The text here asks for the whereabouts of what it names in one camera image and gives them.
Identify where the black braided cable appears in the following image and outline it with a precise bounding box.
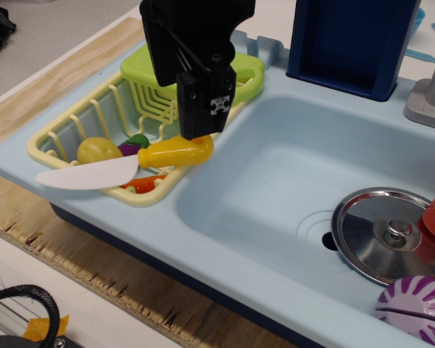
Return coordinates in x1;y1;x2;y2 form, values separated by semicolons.
0;284;62;348

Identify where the yellow tape piece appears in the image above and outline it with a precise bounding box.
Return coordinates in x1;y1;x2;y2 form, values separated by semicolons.
22;315;70;342

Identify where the blue plastic utensil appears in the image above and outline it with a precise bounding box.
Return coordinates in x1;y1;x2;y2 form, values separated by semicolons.
405;8;435;63

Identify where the purple toy eggplant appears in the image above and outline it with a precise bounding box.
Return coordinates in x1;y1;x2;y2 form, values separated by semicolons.
118;134;150;157

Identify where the grey toy faucet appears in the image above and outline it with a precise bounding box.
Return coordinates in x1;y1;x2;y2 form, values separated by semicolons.
404;71;435;128

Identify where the toy knife yellow handle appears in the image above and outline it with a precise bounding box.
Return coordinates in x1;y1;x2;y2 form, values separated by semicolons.
35;135;214;191

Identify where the wooden board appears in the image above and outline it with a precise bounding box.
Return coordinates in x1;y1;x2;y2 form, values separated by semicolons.
0;14;289;347

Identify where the light blue toy sink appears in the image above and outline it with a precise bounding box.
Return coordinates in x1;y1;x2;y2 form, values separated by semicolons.
0;51;435;347

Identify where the yellow toy potato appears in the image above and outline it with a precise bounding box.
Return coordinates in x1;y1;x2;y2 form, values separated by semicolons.
77;137;123;164

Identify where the pale yellow dish rack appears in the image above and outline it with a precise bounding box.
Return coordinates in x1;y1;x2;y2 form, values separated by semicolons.
27;68;264;207

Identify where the purple white toy onion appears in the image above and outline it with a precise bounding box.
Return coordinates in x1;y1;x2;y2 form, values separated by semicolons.
375;275;435;346

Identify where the orange toy carrot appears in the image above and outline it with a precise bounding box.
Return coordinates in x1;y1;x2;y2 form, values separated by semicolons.
120;175;166;194

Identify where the stainless steel pot lid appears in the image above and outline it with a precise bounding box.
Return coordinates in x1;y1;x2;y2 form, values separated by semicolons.
331;188;435;286

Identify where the dark blue plastic box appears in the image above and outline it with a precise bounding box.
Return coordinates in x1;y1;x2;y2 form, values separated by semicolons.
286;0;421;102

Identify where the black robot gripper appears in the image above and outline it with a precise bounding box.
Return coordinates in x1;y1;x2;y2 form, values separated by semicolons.
139;1;255;140

